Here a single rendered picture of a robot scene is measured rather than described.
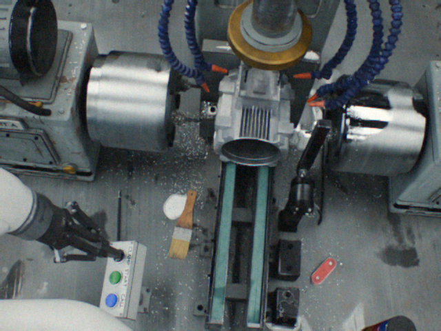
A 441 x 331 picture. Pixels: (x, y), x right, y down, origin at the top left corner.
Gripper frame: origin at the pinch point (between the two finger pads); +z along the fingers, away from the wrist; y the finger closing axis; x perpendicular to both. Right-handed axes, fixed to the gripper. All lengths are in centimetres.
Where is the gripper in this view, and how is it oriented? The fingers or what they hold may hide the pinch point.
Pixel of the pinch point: (106, 249)
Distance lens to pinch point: 115.0
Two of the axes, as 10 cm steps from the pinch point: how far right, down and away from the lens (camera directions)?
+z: 4.6, 4.1, 7.9
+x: -8.8, 1.2, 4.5
